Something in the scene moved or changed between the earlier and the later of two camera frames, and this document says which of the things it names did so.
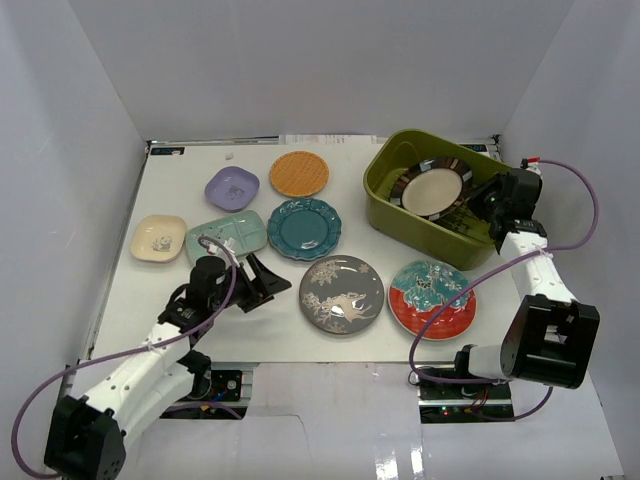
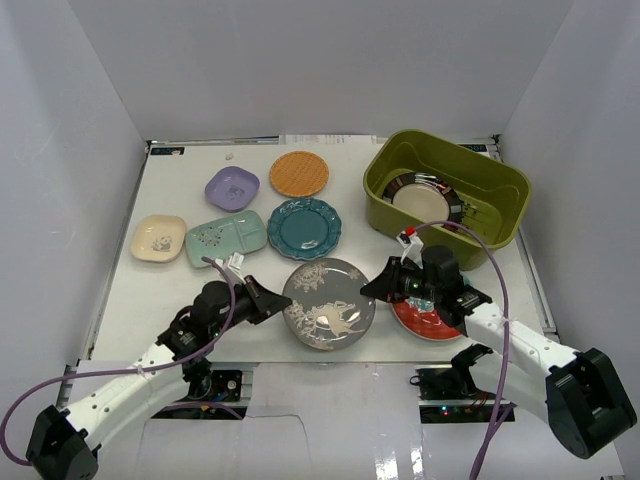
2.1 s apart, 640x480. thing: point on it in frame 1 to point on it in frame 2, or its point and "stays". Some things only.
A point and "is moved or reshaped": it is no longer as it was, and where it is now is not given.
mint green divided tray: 246,230 stays
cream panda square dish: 158,238 stays
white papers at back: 331,140 stays
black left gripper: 250,285 to 256,298
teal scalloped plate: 304,229 stays
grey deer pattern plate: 341,294 is moved or reshaped
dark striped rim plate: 431,188 is moved or reshaped
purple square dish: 231,189 stays
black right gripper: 474,200 to 382,286
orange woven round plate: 298,174 stays
